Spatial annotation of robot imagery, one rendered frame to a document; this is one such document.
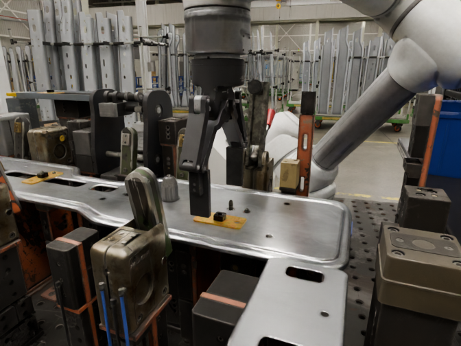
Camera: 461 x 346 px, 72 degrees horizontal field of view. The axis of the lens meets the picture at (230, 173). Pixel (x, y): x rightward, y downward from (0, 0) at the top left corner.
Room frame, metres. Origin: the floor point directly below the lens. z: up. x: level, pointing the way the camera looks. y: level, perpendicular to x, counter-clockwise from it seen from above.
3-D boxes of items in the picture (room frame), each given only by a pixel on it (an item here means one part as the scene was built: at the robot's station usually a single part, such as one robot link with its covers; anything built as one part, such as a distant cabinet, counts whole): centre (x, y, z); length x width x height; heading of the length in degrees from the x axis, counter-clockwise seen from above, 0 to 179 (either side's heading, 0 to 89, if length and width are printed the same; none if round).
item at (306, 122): (0.63, -0.15, 0.95); 0.03 x 0.01 x 0.50; 68
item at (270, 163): (0.68, -0.06, 0.88); 0.07 x 0.06 x 0.35; 158
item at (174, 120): (0.81, 0.14, 0.91); 0.07 x 0.05 x 0.42; 158
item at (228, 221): (0.48, 0.02, 1.01); 0.08 x 0.04 x 0.01; 68
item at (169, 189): (0.57, 0.12, 1.02); 0.03 x 0.03 x 0.07
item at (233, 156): (0.54, -0.01, 1.07); 0.03 x 0.01 x 0.07; 68
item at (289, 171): (0.61, -0.12, 0.88); 0.04 x 0.04 x 0.36; 68
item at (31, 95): (1.09, 0.52, 1.16); 0.37 x 0.14 x 0.02; 68
